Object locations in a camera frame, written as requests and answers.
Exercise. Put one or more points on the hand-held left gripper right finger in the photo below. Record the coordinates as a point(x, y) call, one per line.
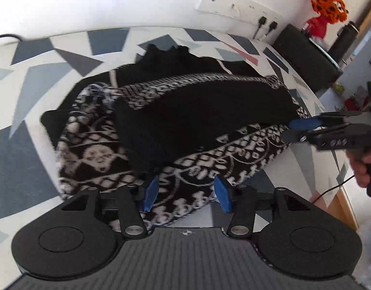
point(223, 195)

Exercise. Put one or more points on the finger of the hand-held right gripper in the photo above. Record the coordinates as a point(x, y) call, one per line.
point(304, 123)
point(297, 136)

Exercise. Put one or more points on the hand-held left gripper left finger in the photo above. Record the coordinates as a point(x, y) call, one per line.
point(150, 193)

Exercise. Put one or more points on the black white patterned sweater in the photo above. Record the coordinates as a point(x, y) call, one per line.
point(203, 111)

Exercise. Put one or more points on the person's right hand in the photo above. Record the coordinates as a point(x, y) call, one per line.
point(359, 169)

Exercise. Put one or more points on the black box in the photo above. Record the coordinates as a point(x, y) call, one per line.
point(306, 57)

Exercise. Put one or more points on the black bottle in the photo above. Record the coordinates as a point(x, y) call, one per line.
point(344, 42)

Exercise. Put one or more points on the red flower vase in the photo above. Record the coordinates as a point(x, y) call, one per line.
point(318, 25)

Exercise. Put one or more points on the black power plug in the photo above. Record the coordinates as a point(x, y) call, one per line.
point(262, 21)
point(273, 25)

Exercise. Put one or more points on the white wall socket strip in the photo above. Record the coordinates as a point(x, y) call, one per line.
point(221, 1)

